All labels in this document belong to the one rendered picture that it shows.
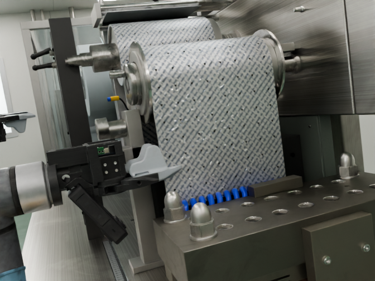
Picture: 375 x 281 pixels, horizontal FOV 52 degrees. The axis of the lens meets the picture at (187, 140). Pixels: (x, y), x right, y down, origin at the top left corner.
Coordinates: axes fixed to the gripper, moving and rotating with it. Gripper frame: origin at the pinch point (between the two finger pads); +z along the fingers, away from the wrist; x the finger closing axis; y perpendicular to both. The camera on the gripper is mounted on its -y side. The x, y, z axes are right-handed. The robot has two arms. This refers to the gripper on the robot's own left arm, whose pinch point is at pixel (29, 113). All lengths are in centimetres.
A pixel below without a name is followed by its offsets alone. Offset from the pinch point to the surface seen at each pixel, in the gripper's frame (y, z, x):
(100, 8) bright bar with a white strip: -27, 12, 43
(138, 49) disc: -17, 6, 72
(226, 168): 5, 18, 80
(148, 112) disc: -6, 6, 74
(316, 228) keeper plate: 8, 15, 102
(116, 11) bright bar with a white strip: -26, 15, 44
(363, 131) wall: 72, 320, -87
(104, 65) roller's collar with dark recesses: -14.0, 10.1, 45.3
